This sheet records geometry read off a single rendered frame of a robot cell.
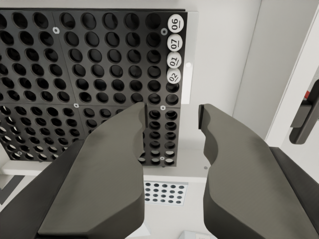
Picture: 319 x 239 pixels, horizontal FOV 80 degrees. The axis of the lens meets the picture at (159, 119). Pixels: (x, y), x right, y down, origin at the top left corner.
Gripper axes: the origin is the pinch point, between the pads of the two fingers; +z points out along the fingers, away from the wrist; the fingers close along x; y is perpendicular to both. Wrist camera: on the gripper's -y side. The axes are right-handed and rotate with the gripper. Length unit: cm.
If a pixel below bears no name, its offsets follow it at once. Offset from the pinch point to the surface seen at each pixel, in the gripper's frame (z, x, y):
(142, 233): 21, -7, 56
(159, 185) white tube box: 18.5, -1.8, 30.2
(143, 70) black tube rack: 7.3, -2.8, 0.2
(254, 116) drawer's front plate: 8.0, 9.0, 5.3
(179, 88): 7.4, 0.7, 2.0
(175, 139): 7.5, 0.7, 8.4
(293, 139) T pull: 6.7, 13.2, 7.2
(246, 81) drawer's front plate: 12.3, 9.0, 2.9
